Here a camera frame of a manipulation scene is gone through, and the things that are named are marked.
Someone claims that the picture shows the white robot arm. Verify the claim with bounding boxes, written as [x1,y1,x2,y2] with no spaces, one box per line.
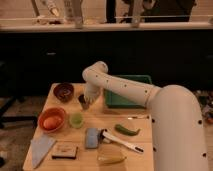
[82,61,209,171]

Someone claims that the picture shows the green plastic tray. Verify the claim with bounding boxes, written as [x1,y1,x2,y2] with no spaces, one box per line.
[104,75,152,109]

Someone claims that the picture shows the dark red bowl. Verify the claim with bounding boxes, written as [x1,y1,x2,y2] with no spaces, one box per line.
[53,83,74,103]

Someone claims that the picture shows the light green cup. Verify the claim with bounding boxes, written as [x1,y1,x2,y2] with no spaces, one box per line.
[69,113,83,129]

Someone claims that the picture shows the blue sponge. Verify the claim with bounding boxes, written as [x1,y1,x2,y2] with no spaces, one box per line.
[85,128,99,149]

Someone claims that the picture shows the green chili pepper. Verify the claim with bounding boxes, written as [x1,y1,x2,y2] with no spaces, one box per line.
[114,124,140,136]

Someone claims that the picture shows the orange bowl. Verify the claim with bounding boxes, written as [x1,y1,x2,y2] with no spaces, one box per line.
[38,107,66,133]

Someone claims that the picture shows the orange fruit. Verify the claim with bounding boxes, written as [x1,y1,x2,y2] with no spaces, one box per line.
[43,116,61,130]

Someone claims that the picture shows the small metal utensil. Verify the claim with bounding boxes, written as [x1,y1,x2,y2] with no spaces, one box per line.
[127,115,149,120]

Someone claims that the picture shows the brown block eraser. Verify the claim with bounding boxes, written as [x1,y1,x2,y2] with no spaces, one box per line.
[51,144,78,159]

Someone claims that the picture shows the yellow banana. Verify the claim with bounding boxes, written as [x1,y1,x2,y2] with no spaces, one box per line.
[97,156,126,164]

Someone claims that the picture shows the grey folded cloth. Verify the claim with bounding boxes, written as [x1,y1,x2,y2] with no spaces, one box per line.
[31,134,56,169]

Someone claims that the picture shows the black office chair base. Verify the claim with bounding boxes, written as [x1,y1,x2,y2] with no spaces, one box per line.
[0,96,37,129]

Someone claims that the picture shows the white handled brush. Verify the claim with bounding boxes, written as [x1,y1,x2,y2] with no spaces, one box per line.
[101,129,144,154]

